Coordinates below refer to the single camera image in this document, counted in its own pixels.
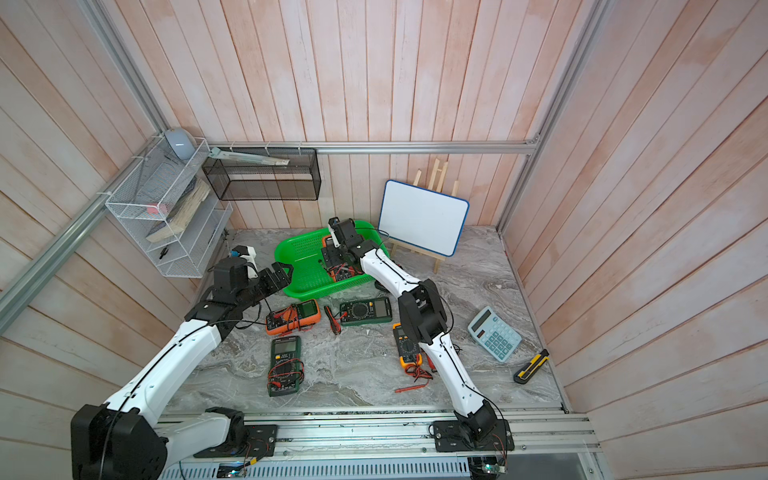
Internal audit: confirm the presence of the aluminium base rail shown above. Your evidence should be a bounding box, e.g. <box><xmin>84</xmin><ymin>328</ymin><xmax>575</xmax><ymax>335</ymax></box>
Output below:
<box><xmin>119</xmin><ymin>407</ymin><xmax>601</xmax><ymax>480</ymax></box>

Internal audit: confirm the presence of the light green ruler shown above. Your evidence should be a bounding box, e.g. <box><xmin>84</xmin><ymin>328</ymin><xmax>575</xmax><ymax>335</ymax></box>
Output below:
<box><xmin>209</xmin><ymin>147</ymin><xmax>290</xmax><ymax>167</ymax></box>

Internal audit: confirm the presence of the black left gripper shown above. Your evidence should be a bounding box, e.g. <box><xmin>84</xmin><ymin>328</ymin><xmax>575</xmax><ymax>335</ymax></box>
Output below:
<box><xmin>236</xmin><ymin>261</ymin><xmax>295</xmax><ymax>310</ymax></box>

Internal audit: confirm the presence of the dark green multimeter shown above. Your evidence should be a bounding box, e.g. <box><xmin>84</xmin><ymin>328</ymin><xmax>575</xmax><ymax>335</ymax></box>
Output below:
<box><xmin>267</xmin><ymin>336</ymin><xmax>305</xmax><ymax>397</ymax></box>

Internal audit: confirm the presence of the yellow black utility knife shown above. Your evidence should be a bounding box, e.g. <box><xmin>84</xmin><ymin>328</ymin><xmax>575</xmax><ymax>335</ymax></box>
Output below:
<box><xmin>513</xmin><ymin>349</ymin><xmax>549</xmax><ymax>385</ymax></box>

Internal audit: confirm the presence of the black mesh wall basket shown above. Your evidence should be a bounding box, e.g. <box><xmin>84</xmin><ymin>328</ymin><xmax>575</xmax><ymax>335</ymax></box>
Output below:
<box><xmin>203</xmin><ymin>147</ymin><xmax>322</xmax><ymax>201</ymax></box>

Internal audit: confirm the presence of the green horizontal multimeter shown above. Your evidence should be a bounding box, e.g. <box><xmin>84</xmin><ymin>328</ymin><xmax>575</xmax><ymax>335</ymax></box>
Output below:
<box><xmin>340</xmin><ymin>297</ymin><xmax>393</xmax><ymax>327</ymax></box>

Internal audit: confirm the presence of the yellow multimeter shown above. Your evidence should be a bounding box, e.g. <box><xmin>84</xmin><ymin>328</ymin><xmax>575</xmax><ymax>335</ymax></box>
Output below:
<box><xmin>393</xmin><ymin>323</ymin><xmax>433</xmax><ymax>393</ymax></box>

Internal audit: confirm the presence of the light blue calculator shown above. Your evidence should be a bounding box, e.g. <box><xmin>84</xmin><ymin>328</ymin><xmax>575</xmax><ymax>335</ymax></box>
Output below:
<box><xmin>468</xmin><ymin>306</ymin><xmax>522</xmax><ymax>363</ymax></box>

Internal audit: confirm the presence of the orange black multimeter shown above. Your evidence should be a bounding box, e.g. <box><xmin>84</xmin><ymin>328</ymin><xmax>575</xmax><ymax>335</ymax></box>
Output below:
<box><xmin>321</xmin><ymin>235</ymin><xmax>363</xmax><ymax>283</ymax></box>

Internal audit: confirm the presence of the blue framed whiteboard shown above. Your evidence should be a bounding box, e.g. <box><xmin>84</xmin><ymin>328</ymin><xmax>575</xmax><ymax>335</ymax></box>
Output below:
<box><xmin>377</xmin><ymin>179</ymin><xmax>471</xmax><ymax>259</ymax></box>

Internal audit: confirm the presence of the wooden easel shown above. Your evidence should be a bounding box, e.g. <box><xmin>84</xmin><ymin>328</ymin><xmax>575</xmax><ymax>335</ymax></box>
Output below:
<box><xmin>388</xmin><ymin>158</ymin><xmax>460</xmax><ymax>275</ymax></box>

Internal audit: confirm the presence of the green plastic basket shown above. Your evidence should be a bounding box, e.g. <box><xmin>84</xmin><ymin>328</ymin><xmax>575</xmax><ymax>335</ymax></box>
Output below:
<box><xmin>274</xmin><ymin>227</ymin><xmax>374</xmax><ymax>301</ymax></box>

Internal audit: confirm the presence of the white wire shelf rack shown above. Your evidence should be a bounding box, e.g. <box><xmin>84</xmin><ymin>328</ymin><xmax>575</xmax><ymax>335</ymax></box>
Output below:
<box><xmin>106</xmin><ymin>133</ymin><xmax>233</xmax><ymax>278</ymax></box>

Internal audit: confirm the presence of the book on shelf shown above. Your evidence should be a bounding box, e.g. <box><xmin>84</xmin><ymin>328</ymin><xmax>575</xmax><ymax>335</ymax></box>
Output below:
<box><xmin>146</xmin><ymin>177</ymin><xmax>210</xmax><ymax>243</ymax></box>

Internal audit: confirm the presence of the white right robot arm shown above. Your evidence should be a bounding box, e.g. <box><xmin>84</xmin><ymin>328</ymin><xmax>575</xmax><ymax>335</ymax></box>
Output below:
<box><xmin>328</xmin><ymin>217</ymin><xmax>513</xmax><ymax>454</ymax></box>

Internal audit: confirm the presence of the grey computer mouse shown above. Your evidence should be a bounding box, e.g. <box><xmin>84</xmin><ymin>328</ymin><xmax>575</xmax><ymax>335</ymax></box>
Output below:
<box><xmin>164</xmin><ymin>128</ymin><xmax>197</xmax><ymax>162</ymax></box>

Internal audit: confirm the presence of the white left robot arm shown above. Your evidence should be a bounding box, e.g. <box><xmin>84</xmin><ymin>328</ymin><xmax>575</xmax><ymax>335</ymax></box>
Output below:
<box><xmin>71</xmin><ymin>246</ymin><xmax>293</xmax><ymax>479</ymax></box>

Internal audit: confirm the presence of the orange multimeter green face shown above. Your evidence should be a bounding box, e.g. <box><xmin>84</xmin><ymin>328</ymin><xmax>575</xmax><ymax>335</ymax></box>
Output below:
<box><xmin>265</xmin><ymin>300</ymin><xmax>322</xmax><ymax>336</ymax></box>

